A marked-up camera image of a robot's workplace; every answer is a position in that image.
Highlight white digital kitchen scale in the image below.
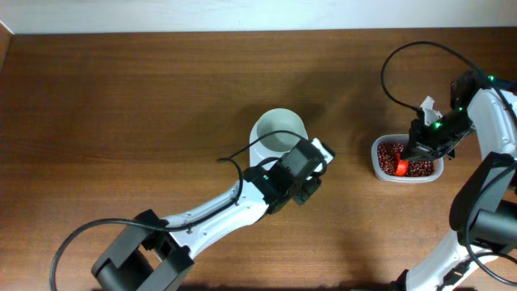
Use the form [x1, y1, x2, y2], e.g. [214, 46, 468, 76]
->
[250, 124, 294, 167]

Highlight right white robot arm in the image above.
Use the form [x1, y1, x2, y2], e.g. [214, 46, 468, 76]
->
[393, 71, 516, 290]

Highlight clear plastic bean container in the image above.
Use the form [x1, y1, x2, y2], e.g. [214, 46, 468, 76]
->
[371, 134, 444, 183]

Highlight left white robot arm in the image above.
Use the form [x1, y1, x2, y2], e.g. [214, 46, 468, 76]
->
[91, 139, 335, 291]

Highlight red beans in container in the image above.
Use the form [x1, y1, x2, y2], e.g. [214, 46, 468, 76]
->
[377, 142, 434, 177]

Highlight white round bowl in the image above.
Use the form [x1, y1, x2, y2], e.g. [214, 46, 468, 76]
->
[254, 108, 308, 152]

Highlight red plastic scoop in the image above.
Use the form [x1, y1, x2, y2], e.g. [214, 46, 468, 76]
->
[395, 152, 409, 176]

